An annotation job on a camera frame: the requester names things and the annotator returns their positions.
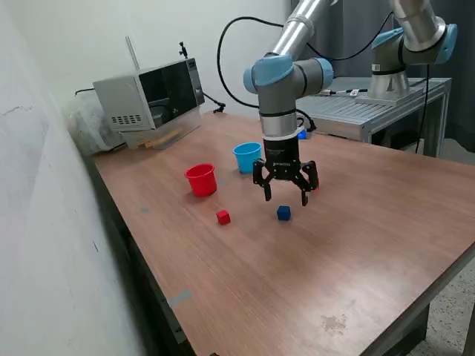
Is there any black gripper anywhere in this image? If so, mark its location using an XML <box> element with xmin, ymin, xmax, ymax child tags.
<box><xmin>252</xmin><ymin>136</ymin><xmax>320</xmax><ymax>207</ymax></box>

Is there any blue cup bin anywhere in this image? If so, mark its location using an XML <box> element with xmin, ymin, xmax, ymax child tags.
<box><xmin>232</xmin><ymin>142</ymin><xmax>263</xmax><ymax>174</ymax></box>

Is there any red cup bin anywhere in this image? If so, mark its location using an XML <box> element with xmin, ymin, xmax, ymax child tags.
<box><xmin>184</xmin><ymin>163</ymin><xmax>217</xmax><ymax>197</ymax></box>

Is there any aluminium profile robot stand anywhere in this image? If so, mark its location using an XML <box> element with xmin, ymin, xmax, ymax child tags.
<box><xmin>296</xmin><ymin>76</ymin><xmax>453</xmax><ymax>159</ymax></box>

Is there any clear plastic container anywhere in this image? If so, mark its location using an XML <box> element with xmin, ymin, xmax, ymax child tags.
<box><xmin>118</xmin><ymin>109</ymin><xmax>203</xmax><ymax>151</ymax></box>

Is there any aluminium robot mounting plate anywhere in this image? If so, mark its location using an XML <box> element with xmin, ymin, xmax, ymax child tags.
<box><xmin>354</xmin><ymin>85</ymin><xmax>424</xmax><ymax>106</ymax></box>

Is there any silver microwave oven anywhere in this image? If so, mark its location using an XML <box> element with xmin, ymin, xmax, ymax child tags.
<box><xmin>92</xmin><ymin>57</ymin><xmax>206</xmax><ymax>133</ymax></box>

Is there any dark grey curtain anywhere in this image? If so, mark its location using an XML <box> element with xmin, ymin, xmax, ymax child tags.
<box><xmin>296</xmin><ymin>0</ymin><xmax>475</xmax><ymax>144</ymax></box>

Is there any thin white rod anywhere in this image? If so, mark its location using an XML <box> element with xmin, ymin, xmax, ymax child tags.
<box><xmin>125</xmin><ymin>36</ymin><xmax>140</xmax><ymax>71</ymax></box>

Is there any crumpled clear plastic bag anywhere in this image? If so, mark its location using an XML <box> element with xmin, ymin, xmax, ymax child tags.
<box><xmin>62</xmin><ymin>90</ymin><xmax>125</xmax><ymax>156</ymax></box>

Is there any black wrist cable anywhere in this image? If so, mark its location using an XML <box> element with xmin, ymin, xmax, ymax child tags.
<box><xmin>296</xmin><ymin>112</ymin><xmax>317</xmax><ymax>135</ymax></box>

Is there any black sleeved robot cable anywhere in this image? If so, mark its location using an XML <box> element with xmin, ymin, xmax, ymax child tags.
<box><xmin>321</xmin><ymin>88</ymin><xmax>372</xmax><ymax>96</ymax></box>

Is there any black arm link cable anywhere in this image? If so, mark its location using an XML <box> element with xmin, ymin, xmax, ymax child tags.
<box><xmin>306</xmin><ymin>10</ymin><xmax>395</xmax><ymax>62</ymax></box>

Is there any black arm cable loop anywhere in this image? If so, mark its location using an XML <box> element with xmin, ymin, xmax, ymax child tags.
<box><xmin>216</xmin><ymin>16</ymin><xmax>286</xmax><ymax>109</ymax></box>

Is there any thick black hanging cable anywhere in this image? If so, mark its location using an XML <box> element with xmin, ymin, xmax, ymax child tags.
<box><xmin>414</xmin><ymin>62</ymin><xmax>431</xmax><ymax>155</ymax></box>

